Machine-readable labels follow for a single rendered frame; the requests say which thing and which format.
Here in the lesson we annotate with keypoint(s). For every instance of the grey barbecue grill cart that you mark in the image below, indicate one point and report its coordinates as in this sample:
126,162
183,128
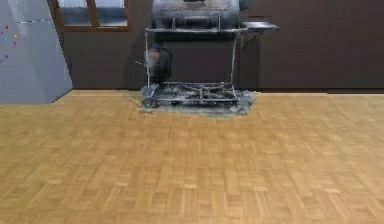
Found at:
195,20

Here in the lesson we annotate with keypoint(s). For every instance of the brown framed window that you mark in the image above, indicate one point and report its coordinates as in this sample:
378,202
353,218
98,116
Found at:
93,15

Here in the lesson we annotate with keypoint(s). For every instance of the grey fridge with magnets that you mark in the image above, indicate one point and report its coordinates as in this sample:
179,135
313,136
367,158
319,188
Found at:
30,63

